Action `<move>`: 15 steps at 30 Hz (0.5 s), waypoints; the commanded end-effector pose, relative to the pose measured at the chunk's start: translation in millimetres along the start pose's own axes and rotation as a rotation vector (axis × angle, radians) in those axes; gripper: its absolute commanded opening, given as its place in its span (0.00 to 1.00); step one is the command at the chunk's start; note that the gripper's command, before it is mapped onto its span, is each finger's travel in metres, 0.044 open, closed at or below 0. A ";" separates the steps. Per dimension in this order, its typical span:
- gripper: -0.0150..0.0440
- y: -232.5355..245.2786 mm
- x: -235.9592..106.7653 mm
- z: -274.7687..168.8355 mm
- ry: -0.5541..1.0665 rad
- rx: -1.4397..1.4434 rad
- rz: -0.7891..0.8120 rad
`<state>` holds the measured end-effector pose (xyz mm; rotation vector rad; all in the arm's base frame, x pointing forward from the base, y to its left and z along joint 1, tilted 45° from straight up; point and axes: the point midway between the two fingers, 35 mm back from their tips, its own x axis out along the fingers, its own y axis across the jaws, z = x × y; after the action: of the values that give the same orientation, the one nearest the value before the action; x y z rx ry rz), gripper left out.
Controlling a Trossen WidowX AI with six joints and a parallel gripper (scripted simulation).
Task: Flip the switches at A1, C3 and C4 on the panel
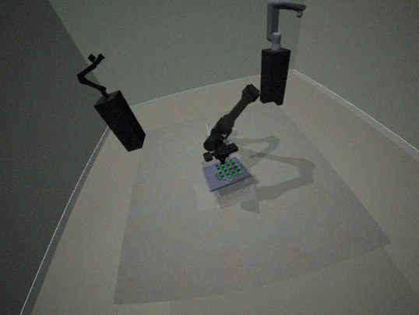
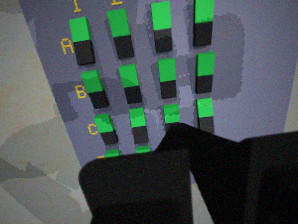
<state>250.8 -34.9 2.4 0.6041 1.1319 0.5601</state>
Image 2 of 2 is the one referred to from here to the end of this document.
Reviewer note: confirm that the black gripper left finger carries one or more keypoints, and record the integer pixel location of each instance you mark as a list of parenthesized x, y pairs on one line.
[(160, 174)]

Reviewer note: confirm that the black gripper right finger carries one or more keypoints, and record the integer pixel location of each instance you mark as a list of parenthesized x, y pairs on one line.
[(228, 173)]

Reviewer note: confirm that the blue-grey switch panel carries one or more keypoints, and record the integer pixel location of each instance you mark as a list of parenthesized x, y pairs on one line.
[(122, 71)]

